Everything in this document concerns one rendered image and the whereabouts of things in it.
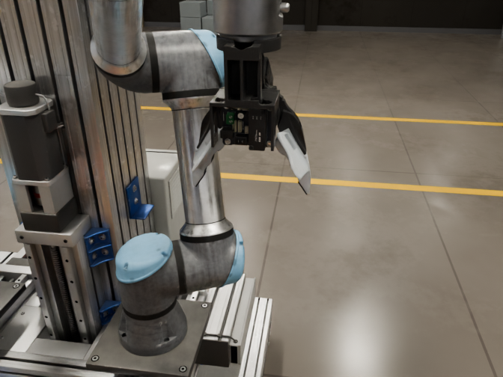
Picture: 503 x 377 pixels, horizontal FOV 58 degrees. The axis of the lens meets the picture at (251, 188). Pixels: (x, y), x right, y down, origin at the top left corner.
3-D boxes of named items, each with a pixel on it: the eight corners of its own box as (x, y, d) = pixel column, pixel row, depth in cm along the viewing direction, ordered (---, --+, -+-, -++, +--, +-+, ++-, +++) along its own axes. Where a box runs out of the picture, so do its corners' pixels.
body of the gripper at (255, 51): (208, 152, 51) (203, 43, 46) (224, 127, 59) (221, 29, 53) (276, 157, 50) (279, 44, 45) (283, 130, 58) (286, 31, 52)
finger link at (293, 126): (284, 167, 57) (243, 112, 55) (285, 161, 59) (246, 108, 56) (316, 149, 56) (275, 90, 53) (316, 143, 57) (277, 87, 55)
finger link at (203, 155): (166, 188, 56) (206, 135, 52) (180, 168, 62) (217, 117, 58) (187, 203, 57) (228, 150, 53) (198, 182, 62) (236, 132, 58)
